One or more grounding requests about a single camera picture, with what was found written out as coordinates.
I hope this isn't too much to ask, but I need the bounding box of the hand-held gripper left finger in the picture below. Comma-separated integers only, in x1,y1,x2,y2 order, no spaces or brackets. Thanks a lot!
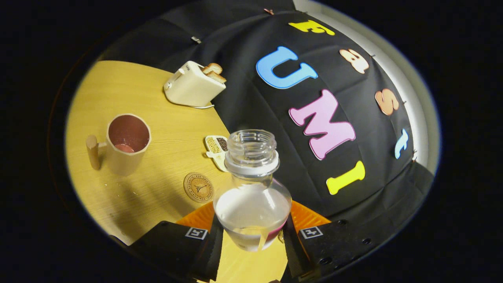
128,200,224,283

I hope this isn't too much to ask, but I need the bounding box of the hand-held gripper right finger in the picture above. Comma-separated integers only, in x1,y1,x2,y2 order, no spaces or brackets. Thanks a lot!
281,200,380,281

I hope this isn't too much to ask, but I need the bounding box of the round wooden coaster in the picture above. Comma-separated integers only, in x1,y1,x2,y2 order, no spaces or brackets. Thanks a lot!
183,172,214,203

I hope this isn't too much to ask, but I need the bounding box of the clear plastic juice bottle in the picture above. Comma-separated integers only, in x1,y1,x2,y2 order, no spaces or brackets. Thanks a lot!
213,129,292,252

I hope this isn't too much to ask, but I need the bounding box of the beige cup with wooden handle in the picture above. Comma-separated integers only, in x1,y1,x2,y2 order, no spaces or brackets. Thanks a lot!
86,114,152,176

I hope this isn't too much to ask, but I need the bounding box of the black backdrop cloth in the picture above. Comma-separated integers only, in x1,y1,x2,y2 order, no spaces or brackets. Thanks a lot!
98,0,435,244

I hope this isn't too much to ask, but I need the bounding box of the white divided dish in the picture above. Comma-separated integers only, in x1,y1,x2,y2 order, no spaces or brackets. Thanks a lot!
204,135,229,172

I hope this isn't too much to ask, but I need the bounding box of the wooden table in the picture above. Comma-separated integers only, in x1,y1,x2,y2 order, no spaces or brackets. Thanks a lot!
65,60,289,283

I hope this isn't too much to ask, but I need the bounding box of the cream toaster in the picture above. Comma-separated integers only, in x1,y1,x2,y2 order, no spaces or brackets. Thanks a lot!
163,61,227,107

